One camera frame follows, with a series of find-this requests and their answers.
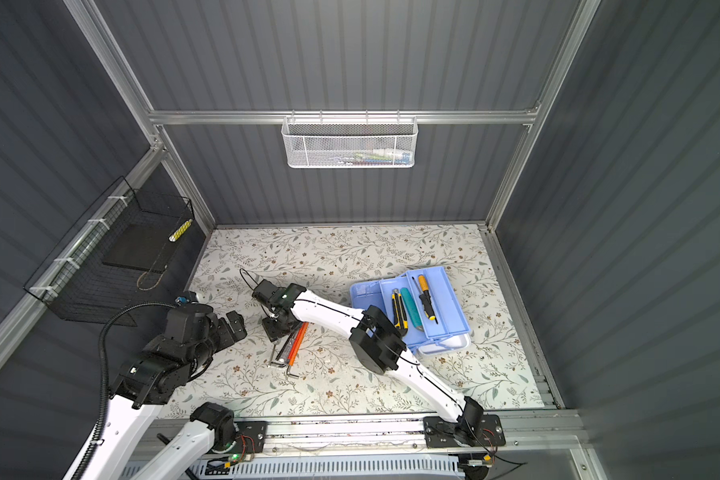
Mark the yellow tag in cage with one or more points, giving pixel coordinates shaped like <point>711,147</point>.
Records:
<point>180,230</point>

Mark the teal handled tool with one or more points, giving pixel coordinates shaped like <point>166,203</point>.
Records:
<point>411,309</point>

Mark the yellow black utility knife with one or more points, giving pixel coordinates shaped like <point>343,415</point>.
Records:
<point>399,313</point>

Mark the black wire cage basket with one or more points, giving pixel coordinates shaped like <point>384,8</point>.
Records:
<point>76,286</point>

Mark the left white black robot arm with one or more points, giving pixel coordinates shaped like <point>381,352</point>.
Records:
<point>130,400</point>

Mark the black yellow screwdriver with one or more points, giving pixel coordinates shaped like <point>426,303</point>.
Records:
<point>426,298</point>

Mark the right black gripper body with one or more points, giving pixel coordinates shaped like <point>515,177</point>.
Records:
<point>276,328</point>

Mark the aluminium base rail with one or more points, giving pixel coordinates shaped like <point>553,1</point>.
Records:
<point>524,430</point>

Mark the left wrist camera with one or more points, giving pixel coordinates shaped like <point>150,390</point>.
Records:
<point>187,297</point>

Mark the large black hex key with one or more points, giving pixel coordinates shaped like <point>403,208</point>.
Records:
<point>280,354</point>

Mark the white wire mesh basket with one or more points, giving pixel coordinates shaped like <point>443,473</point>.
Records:
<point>345,145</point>

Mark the black foam pad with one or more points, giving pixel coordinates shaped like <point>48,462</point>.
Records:
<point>143,248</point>

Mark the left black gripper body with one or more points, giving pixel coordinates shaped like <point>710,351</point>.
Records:
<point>224,336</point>

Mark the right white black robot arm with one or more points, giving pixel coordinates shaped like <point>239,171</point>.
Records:
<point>378,346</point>

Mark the orange handled tool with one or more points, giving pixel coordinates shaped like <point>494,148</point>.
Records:
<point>296,345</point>

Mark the small silver hex key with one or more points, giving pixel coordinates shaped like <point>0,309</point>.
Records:
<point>291,373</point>

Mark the white vented cable duct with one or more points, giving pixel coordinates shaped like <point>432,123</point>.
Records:
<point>395,466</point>

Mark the white blue tool box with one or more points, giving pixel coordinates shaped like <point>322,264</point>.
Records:
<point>451,334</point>

